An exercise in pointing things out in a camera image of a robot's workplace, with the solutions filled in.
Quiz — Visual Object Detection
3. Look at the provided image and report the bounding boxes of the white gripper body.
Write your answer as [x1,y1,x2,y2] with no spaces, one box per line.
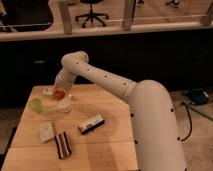
[55,70,75,91]

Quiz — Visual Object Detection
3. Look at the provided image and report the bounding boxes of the red apple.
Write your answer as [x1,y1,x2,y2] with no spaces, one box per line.
[53,90,65,100]

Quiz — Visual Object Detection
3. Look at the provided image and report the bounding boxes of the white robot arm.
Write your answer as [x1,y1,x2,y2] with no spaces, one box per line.
[55,51,188,171]

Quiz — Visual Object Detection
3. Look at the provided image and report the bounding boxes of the green apple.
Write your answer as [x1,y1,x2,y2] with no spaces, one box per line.
[28,98,43,113]

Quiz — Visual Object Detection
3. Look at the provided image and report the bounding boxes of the small white object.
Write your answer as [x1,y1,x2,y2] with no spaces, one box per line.
[43,87,54,97]

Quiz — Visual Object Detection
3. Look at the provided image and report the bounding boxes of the black red white packet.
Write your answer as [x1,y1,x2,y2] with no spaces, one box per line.
[78,114,105,135]

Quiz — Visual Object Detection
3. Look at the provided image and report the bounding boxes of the brown striped packet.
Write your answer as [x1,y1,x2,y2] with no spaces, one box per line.
[54,132,72,159]

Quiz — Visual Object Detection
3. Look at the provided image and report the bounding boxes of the black office chair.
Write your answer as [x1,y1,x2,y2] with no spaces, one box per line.
[75,0,109,28]

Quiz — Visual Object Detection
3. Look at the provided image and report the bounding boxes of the blue black bag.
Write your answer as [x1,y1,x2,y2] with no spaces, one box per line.
[187,89,209,105]

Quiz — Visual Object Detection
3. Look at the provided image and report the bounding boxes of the wooden railing post left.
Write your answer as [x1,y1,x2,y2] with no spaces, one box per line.
[58,0,72,34]

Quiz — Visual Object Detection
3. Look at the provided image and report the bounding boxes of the wooden railing post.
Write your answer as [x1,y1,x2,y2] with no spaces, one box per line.
[58,0,72,34]
[122,0,136,31]

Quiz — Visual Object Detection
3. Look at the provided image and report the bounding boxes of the wooden railing post middle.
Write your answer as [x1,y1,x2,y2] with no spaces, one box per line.
[122,0,136,31]

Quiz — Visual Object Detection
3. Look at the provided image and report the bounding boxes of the black cable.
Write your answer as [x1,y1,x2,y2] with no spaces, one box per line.
[179,101,193,143]

